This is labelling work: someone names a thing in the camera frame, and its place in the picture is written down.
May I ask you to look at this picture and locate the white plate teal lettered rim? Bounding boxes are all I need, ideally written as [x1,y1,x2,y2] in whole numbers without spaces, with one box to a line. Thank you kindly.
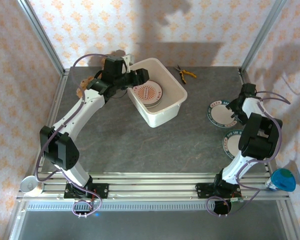
[206,99,241,128]
[222,129,244,161]

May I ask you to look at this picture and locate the white plate orange sunburst print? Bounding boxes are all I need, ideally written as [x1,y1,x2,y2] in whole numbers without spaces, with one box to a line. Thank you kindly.
[134,79,164,106]

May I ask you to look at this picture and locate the white plastic bin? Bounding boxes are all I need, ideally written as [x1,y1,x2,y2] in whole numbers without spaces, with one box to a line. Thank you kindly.
[126,57,188,129]

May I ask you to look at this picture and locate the brown plush toy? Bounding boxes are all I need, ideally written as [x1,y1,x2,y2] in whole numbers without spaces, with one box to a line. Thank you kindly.
[76,76,95,99]

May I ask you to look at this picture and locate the blue lidded cup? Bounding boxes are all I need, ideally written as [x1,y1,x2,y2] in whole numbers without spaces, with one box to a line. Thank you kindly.
[264,167,297,193]

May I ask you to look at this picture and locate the wide aluminum extrusion rails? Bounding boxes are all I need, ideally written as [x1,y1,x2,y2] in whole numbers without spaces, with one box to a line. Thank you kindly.
[16,171,290,202]

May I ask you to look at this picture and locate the silver tin can orange print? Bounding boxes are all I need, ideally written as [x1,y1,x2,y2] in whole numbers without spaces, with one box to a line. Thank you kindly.
[20,175,45,198]

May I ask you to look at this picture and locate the yellow handled pliers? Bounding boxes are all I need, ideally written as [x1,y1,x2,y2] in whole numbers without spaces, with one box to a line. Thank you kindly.
[174,64,198,85]

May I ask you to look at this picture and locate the aluminum frame post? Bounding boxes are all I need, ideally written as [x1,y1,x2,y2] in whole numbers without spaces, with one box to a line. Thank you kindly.
[239,0,289,73]
[16,0,67,76]

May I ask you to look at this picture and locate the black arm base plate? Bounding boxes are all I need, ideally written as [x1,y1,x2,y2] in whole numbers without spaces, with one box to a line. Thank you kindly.
[64,183,110,200]
[195,182,242,200]

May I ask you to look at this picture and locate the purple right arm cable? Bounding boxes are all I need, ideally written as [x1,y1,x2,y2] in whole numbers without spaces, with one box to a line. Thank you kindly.
[205,91,292,218]

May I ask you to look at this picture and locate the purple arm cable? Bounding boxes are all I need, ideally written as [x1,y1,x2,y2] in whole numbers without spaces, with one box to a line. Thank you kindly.
[33,53,131,218]
[205,91,292,218]

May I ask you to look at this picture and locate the grey slotted cable duct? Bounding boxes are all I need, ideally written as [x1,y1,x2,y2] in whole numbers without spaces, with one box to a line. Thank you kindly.
[26,202,278,212]

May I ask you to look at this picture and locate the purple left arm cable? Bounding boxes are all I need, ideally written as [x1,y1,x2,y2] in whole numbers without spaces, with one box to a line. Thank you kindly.
[33,53,131,218]

